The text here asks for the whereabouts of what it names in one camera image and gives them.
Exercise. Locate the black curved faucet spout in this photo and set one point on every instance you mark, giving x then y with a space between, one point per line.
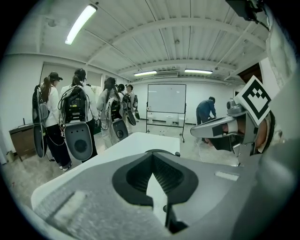
159 151

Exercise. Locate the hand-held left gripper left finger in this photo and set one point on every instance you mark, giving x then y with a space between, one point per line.
93 199

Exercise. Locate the wooden cabinet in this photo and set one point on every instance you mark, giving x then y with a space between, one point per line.
21 140

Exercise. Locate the black faucet knob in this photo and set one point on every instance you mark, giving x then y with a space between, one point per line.
177 154

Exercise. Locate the person's white printed sweatshirt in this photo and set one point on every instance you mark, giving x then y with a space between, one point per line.
283 58

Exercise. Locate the grey backpack rig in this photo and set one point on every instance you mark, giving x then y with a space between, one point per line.
38 131
137 110
130 117
119 131
78 140

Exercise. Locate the whiteboard on rolling stand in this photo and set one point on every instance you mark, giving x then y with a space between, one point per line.
166 98

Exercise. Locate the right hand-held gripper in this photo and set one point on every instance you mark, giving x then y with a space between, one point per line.
248 131

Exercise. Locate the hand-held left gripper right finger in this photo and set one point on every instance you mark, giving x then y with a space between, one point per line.
222 199

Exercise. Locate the white bathtub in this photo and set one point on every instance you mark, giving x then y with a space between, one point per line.
140 143

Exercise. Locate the fluorescent ceiling tube light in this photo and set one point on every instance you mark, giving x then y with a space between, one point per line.
145 73
80 23
198 71

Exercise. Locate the black head-worn camera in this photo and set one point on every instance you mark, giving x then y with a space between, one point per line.
243 9

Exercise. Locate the person's right forearm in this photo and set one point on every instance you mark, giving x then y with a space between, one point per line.
263 133

